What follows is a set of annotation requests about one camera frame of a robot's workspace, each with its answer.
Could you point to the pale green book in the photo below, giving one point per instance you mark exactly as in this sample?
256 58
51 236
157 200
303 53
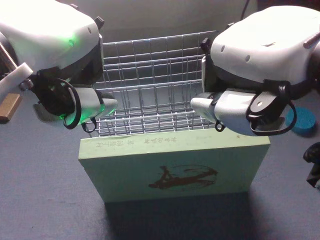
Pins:
175 180

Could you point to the blue round disc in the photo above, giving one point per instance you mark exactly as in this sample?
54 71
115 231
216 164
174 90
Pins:
303 120

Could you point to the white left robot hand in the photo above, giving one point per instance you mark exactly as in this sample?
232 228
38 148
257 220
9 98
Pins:
50 37

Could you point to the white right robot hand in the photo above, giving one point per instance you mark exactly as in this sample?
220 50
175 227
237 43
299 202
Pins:
262 50

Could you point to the grey table cloth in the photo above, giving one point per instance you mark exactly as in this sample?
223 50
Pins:
50 187

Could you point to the brown wooden block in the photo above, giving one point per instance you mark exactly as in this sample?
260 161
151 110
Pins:
8 107

